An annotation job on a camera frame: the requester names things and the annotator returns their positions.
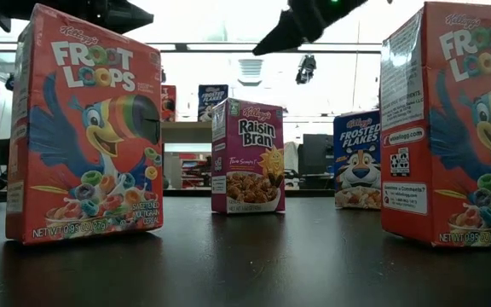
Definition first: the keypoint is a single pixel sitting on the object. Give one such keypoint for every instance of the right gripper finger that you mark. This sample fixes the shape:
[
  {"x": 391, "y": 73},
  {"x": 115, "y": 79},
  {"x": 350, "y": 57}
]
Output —
[{"x": 284, "y": 36}]

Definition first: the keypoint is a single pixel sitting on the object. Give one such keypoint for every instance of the black hanging ceiling camera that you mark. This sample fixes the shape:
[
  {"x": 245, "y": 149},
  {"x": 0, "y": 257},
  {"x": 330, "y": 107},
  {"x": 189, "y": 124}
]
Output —
[{"x": 306, "y": 70}]

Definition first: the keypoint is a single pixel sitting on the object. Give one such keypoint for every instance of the magenta Raisin Bran cereal box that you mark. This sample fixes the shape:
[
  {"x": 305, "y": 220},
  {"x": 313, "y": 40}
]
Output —
[{"x": 250, "y": 149}]

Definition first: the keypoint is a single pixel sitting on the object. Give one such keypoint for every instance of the blue Frosted Flakes cereal box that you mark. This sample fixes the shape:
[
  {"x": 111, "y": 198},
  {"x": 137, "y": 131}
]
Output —
[
  {"x": 212, "y": 102},
  {"x": 356, "y": 162}
]

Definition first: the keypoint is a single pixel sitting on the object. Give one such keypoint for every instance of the red Froot Loops cereal box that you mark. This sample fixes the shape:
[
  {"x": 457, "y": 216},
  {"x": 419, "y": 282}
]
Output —
[
  {"x": 83, "y": 128},
  {"x": 169, "y": 104},
  {"x": 463, "y": 149}
]

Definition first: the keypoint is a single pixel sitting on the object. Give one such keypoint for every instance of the large black equipment cabinet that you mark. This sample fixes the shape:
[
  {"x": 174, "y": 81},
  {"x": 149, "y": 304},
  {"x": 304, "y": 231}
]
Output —
[{"x": 315, "y": 162}]

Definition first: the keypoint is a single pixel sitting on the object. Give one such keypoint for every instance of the black table mat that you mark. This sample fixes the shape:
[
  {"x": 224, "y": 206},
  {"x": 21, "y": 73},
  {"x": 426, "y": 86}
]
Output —
[{"x": 245, "y": 273}]

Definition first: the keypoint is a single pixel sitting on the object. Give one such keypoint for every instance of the red storage shelf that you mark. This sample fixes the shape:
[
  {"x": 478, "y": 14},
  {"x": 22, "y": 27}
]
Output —
[{"x": 194, "y": 170}]

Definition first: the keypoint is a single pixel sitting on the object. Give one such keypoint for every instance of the ceiling air vent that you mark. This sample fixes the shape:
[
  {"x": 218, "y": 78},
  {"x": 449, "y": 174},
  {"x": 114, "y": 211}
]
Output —
[{"x": 250, "y": 70}]

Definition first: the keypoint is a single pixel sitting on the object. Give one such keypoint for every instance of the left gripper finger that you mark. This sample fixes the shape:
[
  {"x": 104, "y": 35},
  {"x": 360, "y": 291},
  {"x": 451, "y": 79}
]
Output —
[{"x": 122, "y": 15}]

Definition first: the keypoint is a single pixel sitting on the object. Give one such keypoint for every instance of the small black monitor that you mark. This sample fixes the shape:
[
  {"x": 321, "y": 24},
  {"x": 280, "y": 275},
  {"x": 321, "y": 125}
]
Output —
[{"x": 1, "y": 151}]

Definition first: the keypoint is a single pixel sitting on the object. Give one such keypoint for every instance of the white cloth cover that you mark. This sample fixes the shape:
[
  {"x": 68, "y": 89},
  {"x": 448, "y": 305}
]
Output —
[{"x": 291, "y": 164}]

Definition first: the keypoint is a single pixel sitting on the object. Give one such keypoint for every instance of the black round ceiling fixture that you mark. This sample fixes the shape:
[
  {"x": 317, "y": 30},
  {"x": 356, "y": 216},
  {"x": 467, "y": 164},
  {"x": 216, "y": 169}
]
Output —
[{"x": 9, "y": 82}]

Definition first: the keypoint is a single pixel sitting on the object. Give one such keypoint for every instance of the black metal table frame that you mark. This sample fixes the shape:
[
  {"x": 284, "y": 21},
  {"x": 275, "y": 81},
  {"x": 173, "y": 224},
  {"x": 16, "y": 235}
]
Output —
[{"x": 186, "y": 192}]

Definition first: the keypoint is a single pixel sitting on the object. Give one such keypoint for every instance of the wooden shelf with black frame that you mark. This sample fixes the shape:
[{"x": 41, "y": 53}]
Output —
[{"x": 186, "y": 132}]

